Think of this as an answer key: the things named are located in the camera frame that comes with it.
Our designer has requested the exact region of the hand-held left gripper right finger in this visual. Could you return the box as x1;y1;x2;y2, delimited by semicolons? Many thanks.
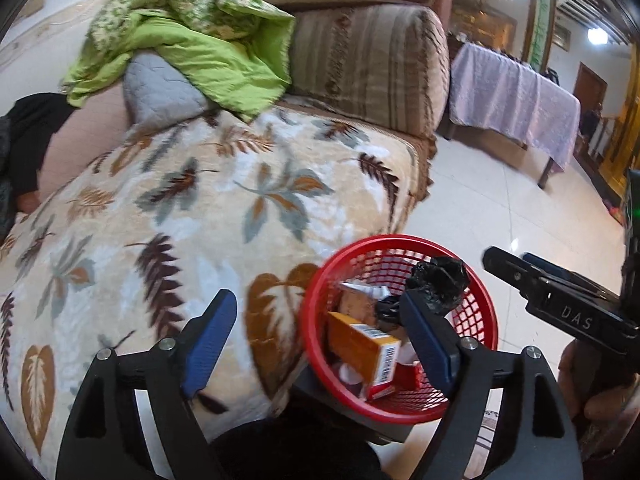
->
400;291;586;480

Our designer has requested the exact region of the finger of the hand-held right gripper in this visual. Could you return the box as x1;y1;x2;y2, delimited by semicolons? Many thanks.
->
522;252;607;302
482;246;551;306

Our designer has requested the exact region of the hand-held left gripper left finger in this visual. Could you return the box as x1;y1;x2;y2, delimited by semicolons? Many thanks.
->
55;289;238;480

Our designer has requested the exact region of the red printed carton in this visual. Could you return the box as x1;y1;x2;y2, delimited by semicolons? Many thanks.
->
367;360;426;402

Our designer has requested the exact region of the red plastic basket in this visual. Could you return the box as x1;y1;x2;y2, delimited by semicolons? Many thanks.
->
302;235;500;425

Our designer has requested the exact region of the black plastic bag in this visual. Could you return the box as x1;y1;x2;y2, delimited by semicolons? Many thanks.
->
377;256;471;326

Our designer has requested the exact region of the orange box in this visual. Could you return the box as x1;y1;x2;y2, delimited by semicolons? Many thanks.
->
327;311;402;388

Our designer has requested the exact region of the brown packet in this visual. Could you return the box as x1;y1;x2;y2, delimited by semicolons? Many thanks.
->
339;291;378;328

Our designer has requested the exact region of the white long carton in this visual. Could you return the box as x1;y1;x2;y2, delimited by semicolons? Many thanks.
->
340;281;391;302

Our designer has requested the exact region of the person's right hand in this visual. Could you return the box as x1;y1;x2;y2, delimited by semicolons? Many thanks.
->
557;337;640;461

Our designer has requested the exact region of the golden wooden cabinet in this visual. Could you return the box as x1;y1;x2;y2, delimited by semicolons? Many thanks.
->
600;90;632;201

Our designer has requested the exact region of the leaf print blanket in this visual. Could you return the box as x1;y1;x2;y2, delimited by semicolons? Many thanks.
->
0;107;438;480

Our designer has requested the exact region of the lilac tablecloth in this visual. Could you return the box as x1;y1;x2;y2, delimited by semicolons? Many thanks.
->
448;42;582;171

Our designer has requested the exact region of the brown wooden door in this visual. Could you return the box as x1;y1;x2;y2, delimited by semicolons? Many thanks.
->
572;61;608;126

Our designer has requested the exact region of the pink quilted cushion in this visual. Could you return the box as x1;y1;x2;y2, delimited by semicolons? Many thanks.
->
37;100;133;201

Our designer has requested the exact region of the green hanging scroll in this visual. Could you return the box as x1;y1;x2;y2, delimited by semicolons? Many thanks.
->
530;0;553;68

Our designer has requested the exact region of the striped sofa cushion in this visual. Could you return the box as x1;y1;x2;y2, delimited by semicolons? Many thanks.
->
277;5;451;138

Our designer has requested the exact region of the grey quilted pillow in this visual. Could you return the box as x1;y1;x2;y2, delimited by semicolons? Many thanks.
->
122;52;211;128

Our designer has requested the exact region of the white air conditioner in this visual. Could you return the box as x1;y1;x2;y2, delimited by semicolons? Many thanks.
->
555;0;613;26

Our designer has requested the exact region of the black cloth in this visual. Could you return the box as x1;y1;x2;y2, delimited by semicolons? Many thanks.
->
0;92;76;196

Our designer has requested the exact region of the green patterned quilt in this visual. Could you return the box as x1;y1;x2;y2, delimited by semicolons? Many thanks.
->
60;0;297;123

